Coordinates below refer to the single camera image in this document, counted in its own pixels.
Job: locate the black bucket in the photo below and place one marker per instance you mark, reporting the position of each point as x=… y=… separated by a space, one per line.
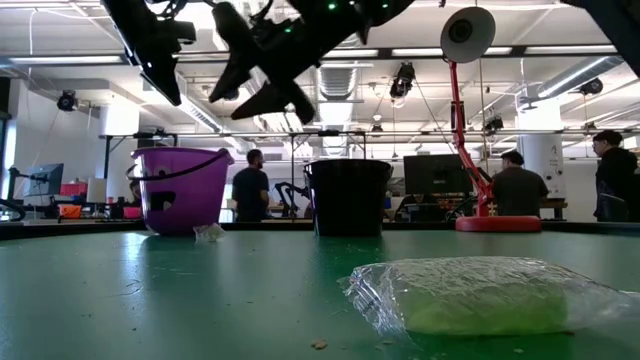
x=350 y=192

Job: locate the purple bucket with face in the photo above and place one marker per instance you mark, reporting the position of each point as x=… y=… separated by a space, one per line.
x=192 y=200

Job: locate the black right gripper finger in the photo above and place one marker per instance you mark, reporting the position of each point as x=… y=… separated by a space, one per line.
x=235 y=55
x=280 y=102

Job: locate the grey computer monitor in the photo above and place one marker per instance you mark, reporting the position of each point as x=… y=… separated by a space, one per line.
x=47 y=179

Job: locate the orange box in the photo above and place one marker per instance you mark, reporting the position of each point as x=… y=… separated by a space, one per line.
x=70 y=211

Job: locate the wooden background table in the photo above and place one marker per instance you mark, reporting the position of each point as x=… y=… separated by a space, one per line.
x=556 y=204

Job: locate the white box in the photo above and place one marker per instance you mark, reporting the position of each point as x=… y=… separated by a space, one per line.
x=96 y=190

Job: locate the white cylindrical column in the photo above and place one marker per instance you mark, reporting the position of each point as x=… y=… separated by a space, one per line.
x=547 y=150

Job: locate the red box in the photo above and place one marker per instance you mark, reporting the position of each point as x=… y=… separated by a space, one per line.
x=74 y=189

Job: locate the black computer monitor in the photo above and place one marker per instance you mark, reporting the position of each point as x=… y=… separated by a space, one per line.
x=435 y=175

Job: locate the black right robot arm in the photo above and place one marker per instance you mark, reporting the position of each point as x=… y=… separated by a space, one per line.
x=380 y=10

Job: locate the green table mat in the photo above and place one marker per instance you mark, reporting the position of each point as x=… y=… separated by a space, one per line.
x=150 y=300

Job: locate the black background robot arm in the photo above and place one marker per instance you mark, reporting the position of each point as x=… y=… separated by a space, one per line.
x=290 y=192

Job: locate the large clear packet green candy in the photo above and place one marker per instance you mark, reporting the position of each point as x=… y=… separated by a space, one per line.
x=475 y=310

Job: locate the black office chair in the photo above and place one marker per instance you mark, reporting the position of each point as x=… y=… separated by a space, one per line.
x=611 y=209

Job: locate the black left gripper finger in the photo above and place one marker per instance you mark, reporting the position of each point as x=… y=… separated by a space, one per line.
x=160 y=85
x=167 y=72

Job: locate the small brown crumb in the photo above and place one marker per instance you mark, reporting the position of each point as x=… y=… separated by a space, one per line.
x=320 y=345

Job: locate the person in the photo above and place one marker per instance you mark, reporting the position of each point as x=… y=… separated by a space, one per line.
x=617 y=170
x=520 y=192
x=250 y=187

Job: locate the red desk lamp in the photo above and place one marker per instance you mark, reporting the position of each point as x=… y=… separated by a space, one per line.
x=487 y=224

